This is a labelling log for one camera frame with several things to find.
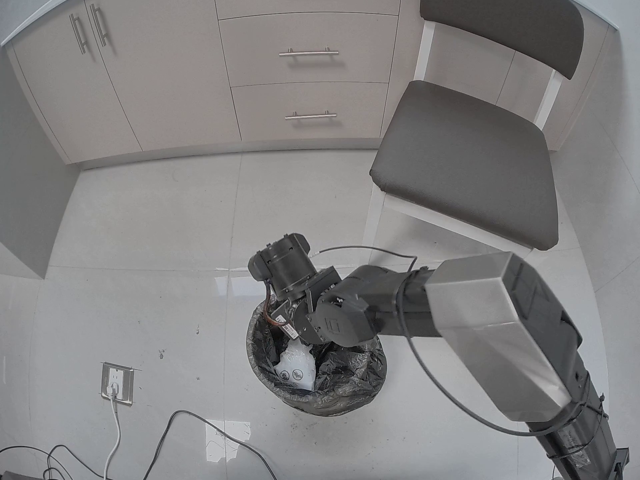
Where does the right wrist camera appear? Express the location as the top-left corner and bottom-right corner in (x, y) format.
(270, 309), (302, 340)

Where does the beige cabinet with drawers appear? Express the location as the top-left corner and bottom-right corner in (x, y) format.
(2, 0), (621, 170)

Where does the grey chair with white legs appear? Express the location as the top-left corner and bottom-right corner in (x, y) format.
(364, 0), (586, 254)

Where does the black cable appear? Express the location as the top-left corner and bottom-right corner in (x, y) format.
(149, 410), (278, 480)
(0, 443), (103, 480)
(310, 244), (586, 437)

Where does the white cable with plug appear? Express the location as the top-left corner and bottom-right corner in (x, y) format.
(102, 381), (124, 480)

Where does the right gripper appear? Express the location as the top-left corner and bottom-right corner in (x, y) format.
(298, 302), (323, 344)

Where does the black plastic bag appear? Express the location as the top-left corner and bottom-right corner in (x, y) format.
(245, 298), (388, 417)

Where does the clear printed wrapper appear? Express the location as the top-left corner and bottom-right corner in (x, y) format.
(274, 340), (317, 391)

